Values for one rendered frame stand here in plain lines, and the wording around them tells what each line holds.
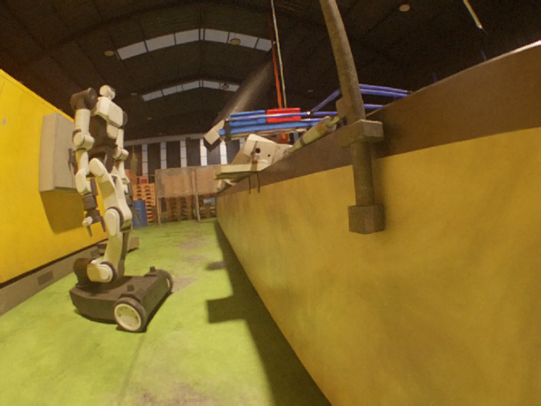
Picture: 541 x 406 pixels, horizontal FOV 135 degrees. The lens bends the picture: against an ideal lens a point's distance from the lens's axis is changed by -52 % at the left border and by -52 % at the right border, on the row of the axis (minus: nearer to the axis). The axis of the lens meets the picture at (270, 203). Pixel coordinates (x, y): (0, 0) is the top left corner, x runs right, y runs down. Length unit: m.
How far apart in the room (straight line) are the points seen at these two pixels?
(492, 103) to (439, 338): 0.25
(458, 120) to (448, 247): 0.13
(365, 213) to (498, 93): 0.21
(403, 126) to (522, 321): 0.25
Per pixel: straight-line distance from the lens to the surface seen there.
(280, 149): 1.29
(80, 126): 1.43
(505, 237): 0.24
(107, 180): 1.45
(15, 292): 2.28
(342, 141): 0.33
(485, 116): 0.24
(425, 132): 0.28
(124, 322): 1.37
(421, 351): 0.34
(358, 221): 0.31
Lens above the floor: 0.66
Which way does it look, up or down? 2 degrees down
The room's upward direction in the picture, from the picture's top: 5 degrees counter-clockwise
